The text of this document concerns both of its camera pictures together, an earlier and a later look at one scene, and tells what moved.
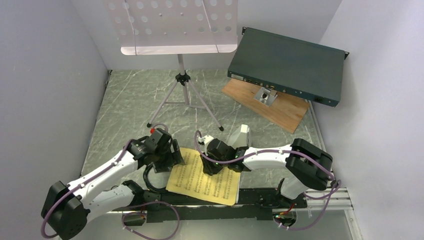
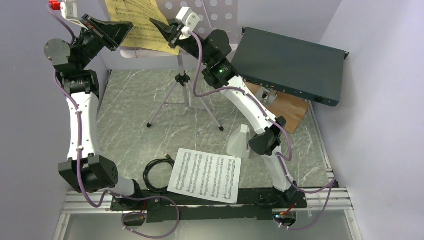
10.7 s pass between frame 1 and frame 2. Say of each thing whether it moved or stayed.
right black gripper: moved
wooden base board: stayed
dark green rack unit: stayed
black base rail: stayed
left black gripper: moved
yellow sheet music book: moved
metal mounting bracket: stayed
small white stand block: stayed
